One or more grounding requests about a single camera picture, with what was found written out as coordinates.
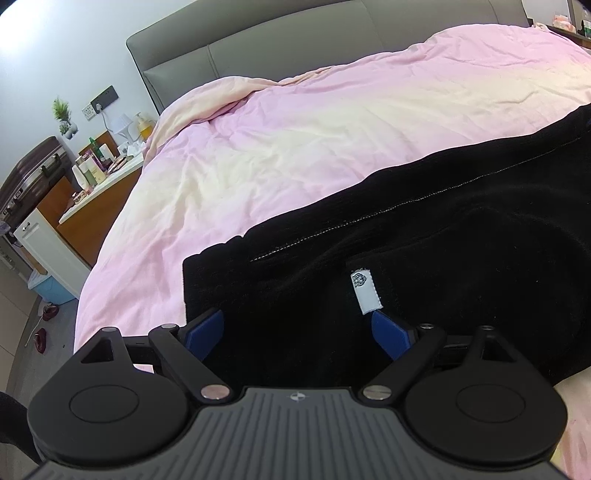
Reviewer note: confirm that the maroon suitcase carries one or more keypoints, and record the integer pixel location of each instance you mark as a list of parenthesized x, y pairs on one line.
[(32, 170)]

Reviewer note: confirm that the yellow pump bottle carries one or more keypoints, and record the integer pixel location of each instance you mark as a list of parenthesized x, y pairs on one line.
[(144, 129)]

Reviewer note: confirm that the pale drawer cabinet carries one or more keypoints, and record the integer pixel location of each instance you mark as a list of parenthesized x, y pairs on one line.
[(51, 251)]

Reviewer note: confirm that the white table lamp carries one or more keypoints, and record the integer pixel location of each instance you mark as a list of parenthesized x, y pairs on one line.
[(123, 127)]

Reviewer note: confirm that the pink duvet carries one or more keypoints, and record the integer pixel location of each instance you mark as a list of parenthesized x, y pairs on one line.
[(300, 138)]

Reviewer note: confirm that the grey padded headboard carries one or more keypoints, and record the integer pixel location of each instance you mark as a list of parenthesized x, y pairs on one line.
[(277, 50)]

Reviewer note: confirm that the white wall socket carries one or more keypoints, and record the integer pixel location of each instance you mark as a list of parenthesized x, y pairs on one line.
[(89, 112)]

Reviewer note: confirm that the dark wooden shelf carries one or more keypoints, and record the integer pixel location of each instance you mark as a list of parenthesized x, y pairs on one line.
[(575, 21)]

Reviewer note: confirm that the cluster of cosmetic bottles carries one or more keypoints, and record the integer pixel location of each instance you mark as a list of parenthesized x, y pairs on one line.
[(94, 166)]

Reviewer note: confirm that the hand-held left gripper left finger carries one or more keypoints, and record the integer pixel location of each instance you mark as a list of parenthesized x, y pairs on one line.
[(205, 334)]

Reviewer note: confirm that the dark cloth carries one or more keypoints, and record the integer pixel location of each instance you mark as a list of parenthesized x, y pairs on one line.
[(14, 424)]

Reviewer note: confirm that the small potted green plant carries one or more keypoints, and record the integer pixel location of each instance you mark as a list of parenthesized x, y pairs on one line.
[(63, 115)]

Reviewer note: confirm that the wooden nightstand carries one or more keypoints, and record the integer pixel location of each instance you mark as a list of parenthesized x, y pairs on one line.
[(99, 207)]

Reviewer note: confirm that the blue plastic bin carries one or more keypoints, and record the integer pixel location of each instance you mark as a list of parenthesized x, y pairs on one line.
[(53, 288)]

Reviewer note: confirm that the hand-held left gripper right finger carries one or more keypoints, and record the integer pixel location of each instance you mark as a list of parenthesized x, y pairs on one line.
[(390, 334)]

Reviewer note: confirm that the black pants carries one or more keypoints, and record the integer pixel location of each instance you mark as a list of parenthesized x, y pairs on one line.
[(438, 240)]

